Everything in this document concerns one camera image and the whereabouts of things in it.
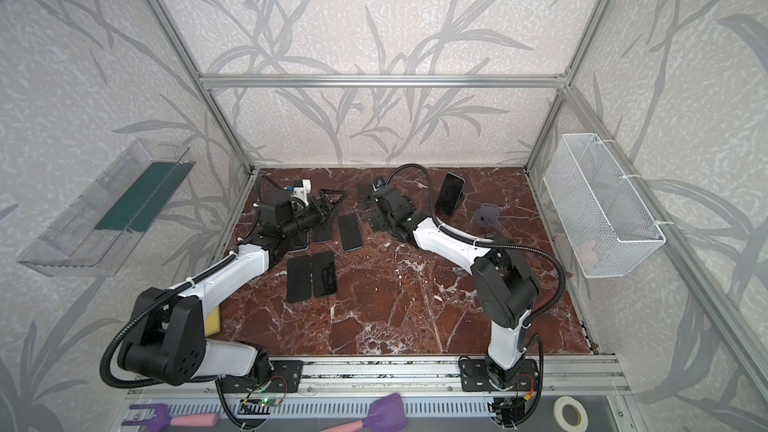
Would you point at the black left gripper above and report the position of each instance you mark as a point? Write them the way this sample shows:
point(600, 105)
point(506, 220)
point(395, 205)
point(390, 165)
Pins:
point(320, 207)

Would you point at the clear plastic wall bin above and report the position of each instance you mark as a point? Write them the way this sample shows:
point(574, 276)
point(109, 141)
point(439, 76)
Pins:
point(96, 234)

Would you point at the white wire mesh basket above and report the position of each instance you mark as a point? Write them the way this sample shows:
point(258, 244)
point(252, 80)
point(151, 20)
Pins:
point(608, 226)

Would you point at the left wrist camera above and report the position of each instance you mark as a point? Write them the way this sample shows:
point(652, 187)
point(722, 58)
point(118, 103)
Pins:
point(301, 189)

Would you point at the purple pink garden fork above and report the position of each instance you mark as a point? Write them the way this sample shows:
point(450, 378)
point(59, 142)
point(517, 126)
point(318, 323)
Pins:
point(160, 418)

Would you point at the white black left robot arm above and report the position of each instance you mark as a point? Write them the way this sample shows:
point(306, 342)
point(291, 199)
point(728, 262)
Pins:
point(164, 341)

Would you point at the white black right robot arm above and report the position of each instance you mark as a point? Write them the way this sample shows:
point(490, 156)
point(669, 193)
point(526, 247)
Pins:
point(505, 286)

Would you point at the grey phone stand front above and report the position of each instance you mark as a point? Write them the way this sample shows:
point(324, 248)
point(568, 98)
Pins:
point(500, 241)

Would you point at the yellow sponge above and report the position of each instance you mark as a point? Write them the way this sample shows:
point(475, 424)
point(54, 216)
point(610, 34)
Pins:
point(212, 323)

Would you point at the purple grey phone stand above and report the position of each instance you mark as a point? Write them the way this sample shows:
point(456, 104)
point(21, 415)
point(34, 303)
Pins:
point(487, 216)

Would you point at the purple pink spatula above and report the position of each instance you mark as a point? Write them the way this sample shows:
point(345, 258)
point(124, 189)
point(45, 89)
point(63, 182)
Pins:
point(386, 414)

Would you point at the black phone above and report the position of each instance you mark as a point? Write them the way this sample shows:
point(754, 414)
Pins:
point(350, 232)
point(324, 280)
point(450, 195)
point(298, 243)
point(323, 233)
point(299, 279)

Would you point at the dark grey stand back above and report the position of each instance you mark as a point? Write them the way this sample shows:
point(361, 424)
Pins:
point(364, 192)

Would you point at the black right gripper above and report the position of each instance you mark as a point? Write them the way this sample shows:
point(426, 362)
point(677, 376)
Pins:
point(379, 202)

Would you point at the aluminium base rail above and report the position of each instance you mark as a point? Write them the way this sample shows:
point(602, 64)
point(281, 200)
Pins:
point(438, 392)

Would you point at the white tape roll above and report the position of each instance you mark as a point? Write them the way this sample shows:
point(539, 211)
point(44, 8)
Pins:
point(570, 414)

